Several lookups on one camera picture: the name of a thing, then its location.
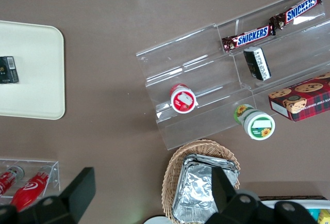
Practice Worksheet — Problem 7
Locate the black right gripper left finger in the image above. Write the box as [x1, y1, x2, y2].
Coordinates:
[58, 167, 97, 211]

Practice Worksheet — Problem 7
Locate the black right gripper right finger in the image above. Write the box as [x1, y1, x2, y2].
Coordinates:
[211, 167, 240, 214]

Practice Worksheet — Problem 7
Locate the light wicker basket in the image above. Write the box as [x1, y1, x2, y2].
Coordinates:
[161, 139, 241, 222]

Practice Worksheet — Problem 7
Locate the white rectangular snack tray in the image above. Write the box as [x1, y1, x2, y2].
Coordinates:
[257, 198, 330, 224]

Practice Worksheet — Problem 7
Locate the cream plastic serving tray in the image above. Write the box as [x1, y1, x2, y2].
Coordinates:
[0, 20, 66, 121]

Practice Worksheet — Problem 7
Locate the stack of aluminium foil trays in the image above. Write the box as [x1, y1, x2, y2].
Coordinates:
[173, 153, 240, 224]

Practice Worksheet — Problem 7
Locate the clear acrylic bottle rack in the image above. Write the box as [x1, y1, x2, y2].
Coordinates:
[0, 158, 61, 205]

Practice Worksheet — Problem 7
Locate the red Coca-Cola bottle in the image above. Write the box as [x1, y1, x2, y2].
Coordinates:
[0, 165, 26, 197]
[9, 165, 54, 212]

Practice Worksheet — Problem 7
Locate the green sunflower yoghurt cup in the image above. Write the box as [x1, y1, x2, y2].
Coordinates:
[233, 103, 276, 141]

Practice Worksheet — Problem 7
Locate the teal snack packet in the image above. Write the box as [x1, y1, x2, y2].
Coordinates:
[306, 207, 321, 220]

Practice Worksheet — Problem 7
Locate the red strawberry yoghurt cup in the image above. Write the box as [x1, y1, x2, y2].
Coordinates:
[170, 84, 200, 114]

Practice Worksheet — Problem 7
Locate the yellow snack packet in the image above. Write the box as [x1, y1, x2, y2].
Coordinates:
[318, 209, 330, 224]

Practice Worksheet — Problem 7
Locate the red tartan cookie box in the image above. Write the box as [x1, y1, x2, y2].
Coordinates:
[268, 72, 330, 122]

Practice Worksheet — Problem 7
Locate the small black white box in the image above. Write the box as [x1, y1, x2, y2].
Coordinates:
[243, 46, 272, 82]

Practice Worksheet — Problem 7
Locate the clear acrylic step stand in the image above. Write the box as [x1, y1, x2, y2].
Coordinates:
[136, 22, 255, 150]
[216, 0, 330, 134]

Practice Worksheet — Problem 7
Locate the small black card box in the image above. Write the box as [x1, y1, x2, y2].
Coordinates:
[0, 56, 20, 84]

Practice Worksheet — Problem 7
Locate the Snickers chocolate bar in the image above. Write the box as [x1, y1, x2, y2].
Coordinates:
[269, 0, 323, 30]
[222, 23, 277, 54]

